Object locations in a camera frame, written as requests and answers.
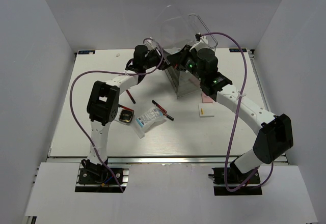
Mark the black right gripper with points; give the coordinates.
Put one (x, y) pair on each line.
(177, 60)

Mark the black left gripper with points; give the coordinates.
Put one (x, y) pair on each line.
(154, 52)

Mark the clear acrylic makeup organizer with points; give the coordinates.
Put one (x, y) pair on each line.
(176, 30)

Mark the clear packet blue label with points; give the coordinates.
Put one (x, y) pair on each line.
(142, 123)

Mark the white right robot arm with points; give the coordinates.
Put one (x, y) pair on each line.
(273, 133)

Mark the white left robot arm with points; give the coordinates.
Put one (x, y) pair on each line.
(102, 106)

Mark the pink makeup box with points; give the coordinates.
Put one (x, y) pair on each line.
(206, 99)

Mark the dark red lipstick tube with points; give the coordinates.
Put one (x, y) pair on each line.
(131, 97)

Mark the short red lip pencil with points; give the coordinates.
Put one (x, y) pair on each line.
(124, 107)

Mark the red lip gloss black cap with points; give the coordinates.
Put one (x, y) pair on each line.
(159, 106)

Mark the blue table label right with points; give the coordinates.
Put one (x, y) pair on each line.
(237, 50)

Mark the blue table label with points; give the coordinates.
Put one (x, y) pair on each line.
(237, 50)
(86, 52)

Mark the red lip gloss tube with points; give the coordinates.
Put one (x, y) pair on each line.
(168, 116)

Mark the white box yellow label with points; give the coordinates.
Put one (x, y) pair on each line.
(206, 110)

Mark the black square compact case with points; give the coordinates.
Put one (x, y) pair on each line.
(126, 116)

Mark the blue table label left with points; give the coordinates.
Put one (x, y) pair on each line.
(86, 52)

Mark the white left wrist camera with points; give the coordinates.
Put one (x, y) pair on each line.
(150, 43)

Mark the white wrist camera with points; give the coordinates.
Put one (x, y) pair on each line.
(201, 42)
(150, 43)

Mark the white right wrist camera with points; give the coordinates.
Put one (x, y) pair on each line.
(201, 42)

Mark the aluminium table edge rail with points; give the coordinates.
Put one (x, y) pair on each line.
(282, 160)

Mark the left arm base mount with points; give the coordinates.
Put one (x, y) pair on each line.
(96, 178)

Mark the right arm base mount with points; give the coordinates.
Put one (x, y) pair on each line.
(250, 187)

